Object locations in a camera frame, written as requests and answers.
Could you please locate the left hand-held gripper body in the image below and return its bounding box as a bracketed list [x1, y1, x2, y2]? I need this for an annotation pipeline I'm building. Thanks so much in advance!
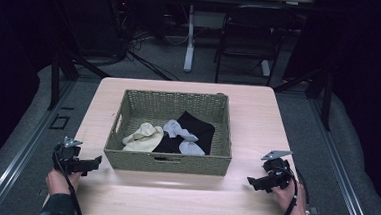
[50, 135, 89, 177]

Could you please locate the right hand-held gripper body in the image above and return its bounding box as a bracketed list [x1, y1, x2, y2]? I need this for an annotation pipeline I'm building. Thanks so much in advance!
[258, 148, 298, 192]

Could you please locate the cream sock pair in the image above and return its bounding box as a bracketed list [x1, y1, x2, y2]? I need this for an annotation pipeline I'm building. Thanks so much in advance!
[121, 120, 165, 155]

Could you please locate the light grey sock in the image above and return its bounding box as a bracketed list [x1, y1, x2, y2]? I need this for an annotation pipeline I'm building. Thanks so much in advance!
[161, 118, 201, 144]
[178, 139, 207, 158]

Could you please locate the black cloth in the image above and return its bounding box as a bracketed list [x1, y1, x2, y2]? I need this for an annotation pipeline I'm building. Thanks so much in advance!
[152, 108, 217, 157]

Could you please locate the green woven basket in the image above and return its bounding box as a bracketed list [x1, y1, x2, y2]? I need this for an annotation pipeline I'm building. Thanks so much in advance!
[103, 86, 236, 178]

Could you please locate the person's left hand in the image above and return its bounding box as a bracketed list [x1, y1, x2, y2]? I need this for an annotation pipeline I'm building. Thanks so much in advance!
[44, 166, 83, 198]

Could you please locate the person's right hand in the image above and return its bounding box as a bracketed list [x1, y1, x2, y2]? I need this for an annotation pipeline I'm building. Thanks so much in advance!
[269, 179, 315, 215]

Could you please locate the black metal stand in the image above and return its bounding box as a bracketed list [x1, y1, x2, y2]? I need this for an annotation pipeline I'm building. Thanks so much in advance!
[45, 44, 114, 116]
[270, 64, 336, 132]

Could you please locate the black chair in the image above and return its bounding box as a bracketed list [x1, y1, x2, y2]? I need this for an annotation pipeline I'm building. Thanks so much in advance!
[212, 1, 307, 89]

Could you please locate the white desk leg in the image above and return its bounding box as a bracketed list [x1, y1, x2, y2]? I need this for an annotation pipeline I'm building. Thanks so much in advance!
[182, 3, 200, 74]

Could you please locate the black floor socket frame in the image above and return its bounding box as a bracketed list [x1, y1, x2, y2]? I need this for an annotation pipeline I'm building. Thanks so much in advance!
[48, 113, 72, 132]

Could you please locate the aluminium floor rail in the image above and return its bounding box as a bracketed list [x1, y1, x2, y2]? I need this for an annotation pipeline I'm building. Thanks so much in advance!
[0, 75, 78, 215]
[300, 94, 381, 215]

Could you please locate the bundle of floor cables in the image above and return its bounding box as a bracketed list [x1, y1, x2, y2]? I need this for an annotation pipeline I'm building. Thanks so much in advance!
[106, 0, 186, 83]

